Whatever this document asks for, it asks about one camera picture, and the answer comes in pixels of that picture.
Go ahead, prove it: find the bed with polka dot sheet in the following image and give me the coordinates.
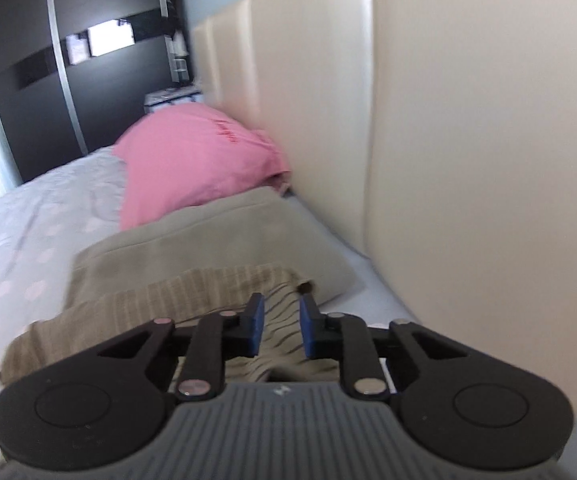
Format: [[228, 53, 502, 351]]
[[0, 146, 419, 480]]

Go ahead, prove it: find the beige padded headboard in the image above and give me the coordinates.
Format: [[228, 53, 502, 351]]
[[188, 0, 577, 421]]

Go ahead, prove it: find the tan striped shirt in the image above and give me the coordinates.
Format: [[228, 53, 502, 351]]
[[0, 262, 394, 396]]

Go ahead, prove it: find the pink pillow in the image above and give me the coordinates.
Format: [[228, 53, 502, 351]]
[[112, 104, 293, 231]]

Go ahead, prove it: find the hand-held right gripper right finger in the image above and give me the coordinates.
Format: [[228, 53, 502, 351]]
[[299, 292, 469, 402]]

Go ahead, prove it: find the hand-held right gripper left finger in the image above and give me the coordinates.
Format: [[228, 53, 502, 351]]
[[96, 292, 265, 402]]

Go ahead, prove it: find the white nightstand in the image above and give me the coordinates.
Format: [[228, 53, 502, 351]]
[[142, 87, 204, 115]]

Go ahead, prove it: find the dark sliding door wardrobe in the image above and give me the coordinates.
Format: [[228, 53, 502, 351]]
[[0, 0, 192, 186]]

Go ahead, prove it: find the grey-green fleece garment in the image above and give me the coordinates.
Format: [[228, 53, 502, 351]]
[[63, 186, 360, 321]]

